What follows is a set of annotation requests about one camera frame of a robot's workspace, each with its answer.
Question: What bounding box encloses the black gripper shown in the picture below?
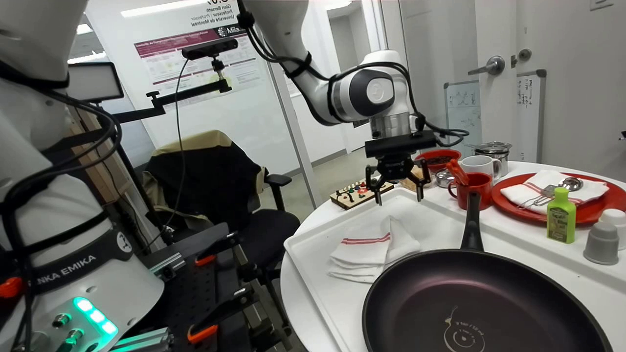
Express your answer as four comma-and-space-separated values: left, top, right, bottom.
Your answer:
363, 152, 432, 205

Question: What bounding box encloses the white red-striped tea towel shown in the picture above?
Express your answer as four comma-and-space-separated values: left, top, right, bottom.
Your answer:
326, 215, 422, 285

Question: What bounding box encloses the dark nonstick frying pan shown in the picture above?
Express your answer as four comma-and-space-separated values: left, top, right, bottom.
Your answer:
359, 190, 614, 352

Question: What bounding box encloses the tan bread rolls bunch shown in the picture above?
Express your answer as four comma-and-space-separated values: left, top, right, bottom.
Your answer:
397, 170, 434, 193

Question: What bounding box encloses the red bowl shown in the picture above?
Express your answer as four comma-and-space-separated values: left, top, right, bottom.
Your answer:
416, 146, 463, 176

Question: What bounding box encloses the red mug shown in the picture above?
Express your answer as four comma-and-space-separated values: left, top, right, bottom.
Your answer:
445, 160, 494, 211

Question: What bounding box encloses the white mug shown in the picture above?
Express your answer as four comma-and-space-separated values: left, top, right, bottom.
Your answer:
457, 154, 502, 182

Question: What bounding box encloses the small metal pot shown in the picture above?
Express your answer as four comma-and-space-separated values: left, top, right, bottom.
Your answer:
473, 141, 514, 172

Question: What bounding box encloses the small whiteboard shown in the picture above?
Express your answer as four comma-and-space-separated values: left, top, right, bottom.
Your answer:
443, 78, 485, 158

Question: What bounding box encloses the white striped napkin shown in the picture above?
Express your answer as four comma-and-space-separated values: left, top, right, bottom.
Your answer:
498, 170, 612, 211

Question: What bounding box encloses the white door notice panel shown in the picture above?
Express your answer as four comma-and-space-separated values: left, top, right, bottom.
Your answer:
514, 66, 547, 164

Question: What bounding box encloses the silver cutlery piece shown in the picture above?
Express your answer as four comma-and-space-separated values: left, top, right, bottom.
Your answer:
530, 176, 584, 209

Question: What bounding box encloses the green squeeze bottle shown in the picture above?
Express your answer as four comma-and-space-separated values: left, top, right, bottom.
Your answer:
545, 186, 578, 246

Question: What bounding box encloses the silver door knob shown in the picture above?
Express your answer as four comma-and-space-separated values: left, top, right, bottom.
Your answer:
508, 47, 533, 68

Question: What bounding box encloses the black office chair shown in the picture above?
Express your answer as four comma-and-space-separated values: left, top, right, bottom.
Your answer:
138, 129, 301, 276

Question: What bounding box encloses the red plate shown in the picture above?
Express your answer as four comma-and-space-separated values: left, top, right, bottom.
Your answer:
488, 170, 626, 229

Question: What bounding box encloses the beige jacket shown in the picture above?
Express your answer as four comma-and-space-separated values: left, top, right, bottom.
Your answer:
158, 127, 238, 156

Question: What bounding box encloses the grey plastic cup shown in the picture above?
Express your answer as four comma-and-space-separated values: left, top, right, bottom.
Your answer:
580, 207, 626, 268

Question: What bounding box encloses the white poster purple banner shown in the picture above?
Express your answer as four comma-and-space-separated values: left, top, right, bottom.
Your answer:
132, 17, 256, 86

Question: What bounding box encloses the black framed light panel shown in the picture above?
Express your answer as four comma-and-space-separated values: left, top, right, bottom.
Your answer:
64, 60, 125, 105

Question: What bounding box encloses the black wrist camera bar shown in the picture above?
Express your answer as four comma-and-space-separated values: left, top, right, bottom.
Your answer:
361, 129, 440, 158

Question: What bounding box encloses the wooden switch busy board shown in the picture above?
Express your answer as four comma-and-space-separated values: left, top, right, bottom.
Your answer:
328, 176, 397, 211

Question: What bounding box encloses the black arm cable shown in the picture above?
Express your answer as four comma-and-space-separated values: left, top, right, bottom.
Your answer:
236, 8, 471, 148

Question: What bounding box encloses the silver door lever handle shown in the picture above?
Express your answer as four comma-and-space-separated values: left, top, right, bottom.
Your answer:
465, 55, 506, 78

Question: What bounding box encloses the black frame with orange clamps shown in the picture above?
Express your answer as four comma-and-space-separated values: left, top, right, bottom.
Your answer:
142, 221, 301, 352

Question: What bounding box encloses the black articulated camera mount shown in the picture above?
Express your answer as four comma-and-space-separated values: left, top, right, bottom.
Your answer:
95, 57, 232, 125

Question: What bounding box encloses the black base cable bundle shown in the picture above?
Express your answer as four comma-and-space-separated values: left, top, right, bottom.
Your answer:
0, 60, 125, 352

